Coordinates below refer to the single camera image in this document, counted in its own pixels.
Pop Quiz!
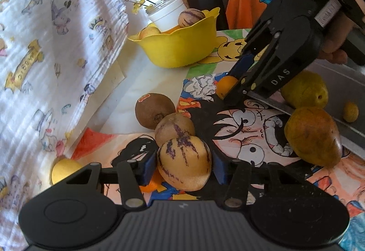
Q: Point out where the round yellow fruit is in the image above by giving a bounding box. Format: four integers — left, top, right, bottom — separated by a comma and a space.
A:
51, 158, 83, 185

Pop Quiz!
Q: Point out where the spiky hair cartoon drawing sheet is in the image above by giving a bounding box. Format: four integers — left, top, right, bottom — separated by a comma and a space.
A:
175, 68, 365, 251

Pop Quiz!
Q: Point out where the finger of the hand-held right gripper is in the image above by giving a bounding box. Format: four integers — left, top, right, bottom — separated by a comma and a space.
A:
221, 33, 283, 107
227, 18, 276, 79

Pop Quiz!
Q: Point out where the yellow character drawing sheet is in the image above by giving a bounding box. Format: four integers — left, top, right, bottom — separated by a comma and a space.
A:
182, 28, 257, 80

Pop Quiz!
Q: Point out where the brown kiwi with sticker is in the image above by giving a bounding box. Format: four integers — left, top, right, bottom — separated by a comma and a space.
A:
135, 93, 176, 129

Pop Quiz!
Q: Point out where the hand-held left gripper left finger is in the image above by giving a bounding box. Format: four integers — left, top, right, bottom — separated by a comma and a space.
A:
66, 152, 158, 209

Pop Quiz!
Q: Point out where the green yellow pear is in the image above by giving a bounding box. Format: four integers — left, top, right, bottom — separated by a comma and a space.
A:
281, 71, 328, 109

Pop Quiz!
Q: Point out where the brownish yellow pear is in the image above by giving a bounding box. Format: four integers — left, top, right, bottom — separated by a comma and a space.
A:
284, 107, 343, 167

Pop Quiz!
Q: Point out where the tiny yellow fruit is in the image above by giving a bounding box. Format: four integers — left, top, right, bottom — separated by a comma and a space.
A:
343, 102, 359, 123

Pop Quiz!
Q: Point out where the pale yellow fruit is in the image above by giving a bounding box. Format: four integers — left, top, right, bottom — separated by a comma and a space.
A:
139, 26, 161, 40

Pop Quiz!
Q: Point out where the large striped pepino melon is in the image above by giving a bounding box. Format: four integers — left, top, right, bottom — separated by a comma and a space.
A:
157, 135, 212, 191

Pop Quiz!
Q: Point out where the yellow scalloped bowl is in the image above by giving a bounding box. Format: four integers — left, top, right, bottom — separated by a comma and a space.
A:
128, 7, 220, 68

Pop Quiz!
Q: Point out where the orange sun drawing sheet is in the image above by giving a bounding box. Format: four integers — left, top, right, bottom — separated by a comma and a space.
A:
70, 127, 200, 203

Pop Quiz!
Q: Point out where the metal tray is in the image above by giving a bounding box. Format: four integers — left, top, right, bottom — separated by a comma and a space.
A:
245, 60, 365, 157

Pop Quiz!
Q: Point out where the white printed blanket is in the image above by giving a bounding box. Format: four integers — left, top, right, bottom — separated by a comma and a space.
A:
0, 0, 160, 251

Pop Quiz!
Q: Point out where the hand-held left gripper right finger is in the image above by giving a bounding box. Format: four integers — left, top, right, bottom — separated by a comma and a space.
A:
212, 151, 307, 209

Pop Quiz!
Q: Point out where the white plastic jar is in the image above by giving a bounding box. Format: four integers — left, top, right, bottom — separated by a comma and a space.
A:
146, 0, 186, 31

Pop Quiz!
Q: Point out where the person's right hand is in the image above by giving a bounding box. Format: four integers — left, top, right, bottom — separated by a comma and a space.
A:
319, 8, 357, 65

